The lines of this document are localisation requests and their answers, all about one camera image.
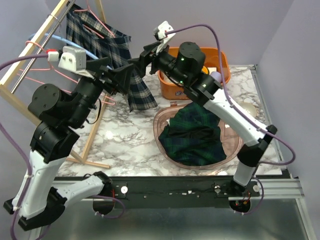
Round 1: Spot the wooden clothes rack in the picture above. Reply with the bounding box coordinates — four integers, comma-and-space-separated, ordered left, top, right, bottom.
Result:
0, 0, 111, 169

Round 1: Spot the lavender plastic cup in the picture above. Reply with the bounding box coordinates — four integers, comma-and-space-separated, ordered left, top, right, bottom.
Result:
210, 71, 223, 83

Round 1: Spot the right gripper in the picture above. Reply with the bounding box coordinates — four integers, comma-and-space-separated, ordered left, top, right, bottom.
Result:
126, 40, 189, 87

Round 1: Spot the transparent pink plastic tray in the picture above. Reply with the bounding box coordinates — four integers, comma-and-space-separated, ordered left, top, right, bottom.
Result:
153, 104, 244, 170

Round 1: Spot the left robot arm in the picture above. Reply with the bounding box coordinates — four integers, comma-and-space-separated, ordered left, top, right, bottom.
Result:
3, 57, 113, 231

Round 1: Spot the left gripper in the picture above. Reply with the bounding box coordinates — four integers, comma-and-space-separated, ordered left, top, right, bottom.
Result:
67, 56, 135, 128

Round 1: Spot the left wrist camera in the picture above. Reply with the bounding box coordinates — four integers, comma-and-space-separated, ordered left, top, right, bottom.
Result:
58, 46, 94, 79

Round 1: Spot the pink wire hanger with plaid skirt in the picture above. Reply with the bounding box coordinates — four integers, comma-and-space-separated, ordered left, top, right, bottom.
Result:
74, 0, 116, 38

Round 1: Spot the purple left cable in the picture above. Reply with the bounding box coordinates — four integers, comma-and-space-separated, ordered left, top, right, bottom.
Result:
0, 48, 61, 240

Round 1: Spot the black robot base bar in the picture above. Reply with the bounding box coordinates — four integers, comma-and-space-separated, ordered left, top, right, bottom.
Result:
82, 174, 261, 210

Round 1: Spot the light blue plastic hanger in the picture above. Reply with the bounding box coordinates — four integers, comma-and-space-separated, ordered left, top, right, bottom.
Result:
28, 33, 113, 70

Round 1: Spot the navy white plaid skirt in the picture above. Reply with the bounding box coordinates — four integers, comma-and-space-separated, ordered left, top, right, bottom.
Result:
66, 4, 158, 111

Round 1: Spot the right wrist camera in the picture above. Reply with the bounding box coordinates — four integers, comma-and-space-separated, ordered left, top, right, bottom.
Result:
153, 20, 175, 55

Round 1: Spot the dark green plaid skirt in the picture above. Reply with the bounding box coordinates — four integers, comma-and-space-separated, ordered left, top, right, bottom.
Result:
158, 102, 227, 167

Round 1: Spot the small white ceramic bowl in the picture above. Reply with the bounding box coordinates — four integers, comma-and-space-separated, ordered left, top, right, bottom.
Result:
239, 102, 258, 118

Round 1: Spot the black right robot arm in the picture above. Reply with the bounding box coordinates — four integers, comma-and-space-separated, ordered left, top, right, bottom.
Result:
110, 41, 277, 196

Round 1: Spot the orange plastic tub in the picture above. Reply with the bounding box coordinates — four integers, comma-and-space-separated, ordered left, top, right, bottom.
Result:
157, 47, 231, 100

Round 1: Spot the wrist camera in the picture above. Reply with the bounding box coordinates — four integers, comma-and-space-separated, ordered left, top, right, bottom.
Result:
153, 20, 175, 55
58, 46, 94, 79

